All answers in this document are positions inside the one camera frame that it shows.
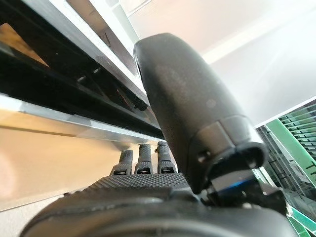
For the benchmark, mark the white fridge drawer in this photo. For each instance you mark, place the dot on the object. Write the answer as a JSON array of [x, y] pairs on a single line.
[[49, 153]]

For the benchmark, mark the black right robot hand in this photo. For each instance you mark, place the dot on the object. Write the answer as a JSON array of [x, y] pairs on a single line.
[[187, 103]]

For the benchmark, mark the white tall cabinet panel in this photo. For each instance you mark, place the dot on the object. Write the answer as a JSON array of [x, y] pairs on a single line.
[[116, 29]]

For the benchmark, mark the stainless steel fridge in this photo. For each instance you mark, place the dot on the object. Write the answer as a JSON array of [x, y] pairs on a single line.
[[61, 69]]

